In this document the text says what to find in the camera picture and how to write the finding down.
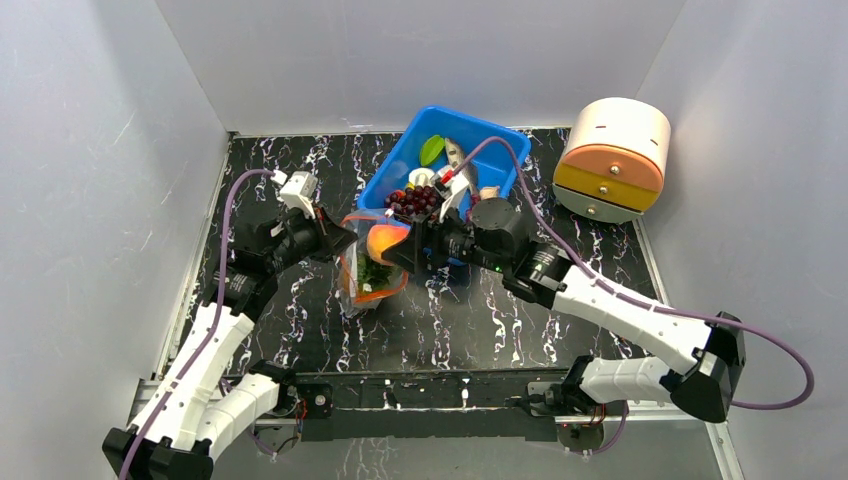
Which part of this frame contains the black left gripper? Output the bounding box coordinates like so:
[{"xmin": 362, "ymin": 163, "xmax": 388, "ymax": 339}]
[{"xmin": 267, "ymin": 203, "xmax": 359, "ymax": 273}]

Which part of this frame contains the toy peach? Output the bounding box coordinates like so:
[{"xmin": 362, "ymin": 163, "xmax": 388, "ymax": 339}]
[{"xmin": 366, "ymin": 224, "xmax": 409, "ymax": 266}]

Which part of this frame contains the toy pineapple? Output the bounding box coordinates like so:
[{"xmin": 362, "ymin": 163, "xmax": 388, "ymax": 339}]
[{"xmin": 355, "ymin": 254, "xmax": 403, "ymax": 301}]

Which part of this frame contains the clear zip top bag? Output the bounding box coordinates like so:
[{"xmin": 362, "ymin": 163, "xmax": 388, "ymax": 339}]
[{"xmin": 337, "ymin": 208, "xmax": 409, "ymax": 317}]

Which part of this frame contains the green toy starfruit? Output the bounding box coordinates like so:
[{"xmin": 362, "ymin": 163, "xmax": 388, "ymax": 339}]
[{"xmin": 419, "ymin": 135, "xmax": 445, "ymax": 168}]

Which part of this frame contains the toy fish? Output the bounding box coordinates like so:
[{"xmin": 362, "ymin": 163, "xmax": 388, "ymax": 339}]
[{"xmin": 444, "ymin": 136, "xmax": 481, "ymax": 200}]

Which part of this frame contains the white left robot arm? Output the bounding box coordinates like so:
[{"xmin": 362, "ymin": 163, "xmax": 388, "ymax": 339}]
[{"xmin": 102, "ymin": 207, "xmax": 357, "ymax": 479}]

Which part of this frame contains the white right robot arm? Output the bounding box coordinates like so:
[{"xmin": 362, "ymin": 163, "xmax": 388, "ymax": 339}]
[{"xmin": 367, "ymin": 198, "xmax": 745, "ymax": 423}]

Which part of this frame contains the dark red grape bunch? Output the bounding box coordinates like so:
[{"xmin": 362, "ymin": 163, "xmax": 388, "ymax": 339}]
[{"xmin": 383, "ymin": 185, "xmax": 443, "ymax": 222}]

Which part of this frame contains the white toy mushroom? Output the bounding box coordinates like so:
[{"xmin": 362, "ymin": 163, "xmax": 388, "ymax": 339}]
[{"xmin": 406, "ymin": 167, "xmax": 436, "ymax": 188}]

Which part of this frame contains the toy garlic bulb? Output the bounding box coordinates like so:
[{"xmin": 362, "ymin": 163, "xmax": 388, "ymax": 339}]
[{"xmin": 479, "ymin": 186, "xmax": 500, "ymax": 200}]

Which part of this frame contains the blue plastic bin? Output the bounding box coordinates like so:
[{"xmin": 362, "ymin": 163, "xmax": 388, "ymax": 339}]
[{"xmin": 356, "ymin": 104, "xmax": 533, "ymax": 268}]

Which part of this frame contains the round drawer cabinet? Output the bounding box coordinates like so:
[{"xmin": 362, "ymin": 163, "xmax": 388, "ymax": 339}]
[{"xmin": 552, "ymin": 97, "xmax": 672, "ymax": 224}]

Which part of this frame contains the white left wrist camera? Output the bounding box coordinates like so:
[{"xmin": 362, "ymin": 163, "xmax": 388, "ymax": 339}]
[{"xmin": 271, "ymin": 170, "xmax": 318, "ymax": 220}]

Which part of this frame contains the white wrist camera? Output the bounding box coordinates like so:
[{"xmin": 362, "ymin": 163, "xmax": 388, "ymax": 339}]
[
  {"xmin": 271, "ymin": 170, "xmax": 318, "ymax": 220},
  {"xmin": 432, "ymin": 166, "xmax": 470, "ymax": 222}
]

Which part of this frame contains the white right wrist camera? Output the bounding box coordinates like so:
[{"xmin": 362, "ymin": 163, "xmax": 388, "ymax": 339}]
[{"xmin": 432, "ymin": 166, "xmax": 470, "ymax": 222}]

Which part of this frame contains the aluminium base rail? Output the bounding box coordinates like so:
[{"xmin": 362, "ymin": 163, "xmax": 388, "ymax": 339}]
[{"xmin": 129, "ymin": 367, "xmax": 727, "ymax": 444}]

